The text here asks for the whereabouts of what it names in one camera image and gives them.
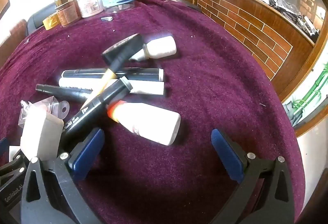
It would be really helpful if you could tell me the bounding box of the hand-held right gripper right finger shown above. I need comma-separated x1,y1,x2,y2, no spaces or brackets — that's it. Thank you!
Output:
211,129,295,224

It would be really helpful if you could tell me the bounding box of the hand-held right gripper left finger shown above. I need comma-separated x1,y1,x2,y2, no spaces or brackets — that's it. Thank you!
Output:
22,128,105,224

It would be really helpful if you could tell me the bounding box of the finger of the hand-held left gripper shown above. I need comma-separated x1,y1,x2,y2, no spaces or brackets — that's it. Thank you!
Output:
0,148,26,189

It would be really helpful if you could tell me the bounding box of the white power adapter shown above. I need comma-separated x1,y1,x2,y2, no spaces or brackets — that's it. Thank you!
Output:
20,111,64,161

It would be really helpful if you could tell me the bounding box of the black art marker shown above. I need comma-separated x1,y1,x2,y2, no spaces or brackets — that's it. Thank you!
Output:
63,76,134,139

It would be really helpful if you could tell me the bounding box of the white cylindrical tube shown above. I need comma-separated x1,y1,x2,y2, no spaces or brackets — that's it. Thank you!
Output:
58,77,165,96

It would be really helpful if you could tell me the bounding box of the long black bar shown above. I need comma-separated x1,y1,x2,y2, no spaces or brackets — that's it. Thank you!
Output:
61,67,164,81

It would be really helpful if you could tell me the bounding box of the black rubber mallet yellow handle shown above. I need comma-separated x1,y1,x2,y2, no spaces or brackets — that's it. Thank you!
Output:
84,33,144,109

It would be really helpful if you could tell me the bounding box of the small white glue bottle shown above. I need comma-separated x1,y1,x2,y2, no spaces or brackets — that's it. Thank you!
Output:
129,36,177,62

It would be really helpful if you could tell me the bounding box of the clear plastic package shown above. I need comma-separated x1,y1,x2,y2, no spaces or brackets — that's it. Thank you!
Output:
18,96,70,127

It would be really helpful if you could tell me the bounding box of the maroon table cloth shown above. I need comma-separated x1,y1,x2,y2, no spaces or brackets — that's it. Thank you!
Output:
0,0,305,224

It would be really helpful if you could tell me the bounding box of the brown leather chair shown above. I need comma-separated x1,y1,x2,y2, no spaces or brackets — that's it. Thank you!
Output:
0,19,28,63

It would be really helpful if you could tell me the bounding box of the wooden counter with brick pattern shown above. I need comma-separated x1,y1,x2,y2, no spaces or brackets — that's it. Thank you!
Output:
183,0,328,101

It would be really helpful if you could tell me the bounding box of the small yellow box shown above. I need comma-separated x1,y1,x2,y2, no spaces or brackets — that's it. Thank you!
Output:
42,14,61,30

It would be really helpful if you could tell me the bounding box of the brown jar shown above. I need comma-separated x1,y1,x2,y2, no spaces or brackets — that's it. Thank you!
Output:
55,0,81,28

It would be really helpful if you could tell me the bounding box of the dark grey chair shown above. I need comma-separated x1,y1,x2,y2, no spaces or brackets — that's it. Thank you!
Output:
27,5,62,35

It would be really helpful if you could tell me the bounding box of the pile of tools and cables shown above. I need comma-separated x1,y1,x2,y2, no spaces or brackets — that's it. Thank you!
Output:
223,0,321,35

